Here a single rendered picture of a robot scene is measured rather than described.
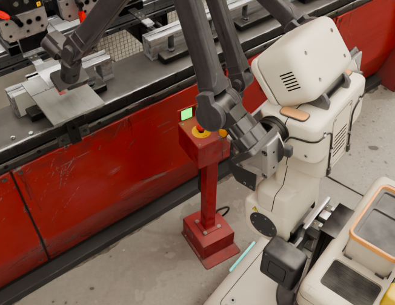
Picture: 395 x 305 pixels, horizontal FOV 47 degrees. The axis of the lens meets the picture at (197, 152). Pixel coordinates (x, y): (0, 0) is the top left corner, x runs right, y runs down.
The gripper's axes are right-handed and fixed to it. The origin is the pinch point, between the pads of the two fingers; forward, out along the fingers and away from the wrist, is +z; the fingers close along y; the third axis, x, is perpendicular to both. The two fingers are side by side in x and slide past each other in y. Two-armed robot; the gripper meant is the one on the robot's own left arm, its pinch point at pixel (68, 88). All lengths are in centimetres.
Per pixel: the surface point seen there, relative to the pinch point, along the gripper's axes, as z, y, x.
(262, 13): 17, -99, -4
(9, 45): 19.6, 5.3, -31.6
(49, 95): 5.5, 5.2, -2.6
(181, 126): 14.6, -34.0, 25.7
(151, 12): 31, -59, -30
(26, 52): 3.3, 5.0, -18.6
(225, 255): 71, -44, 81
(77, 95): 2.7, -2.2, 2.3
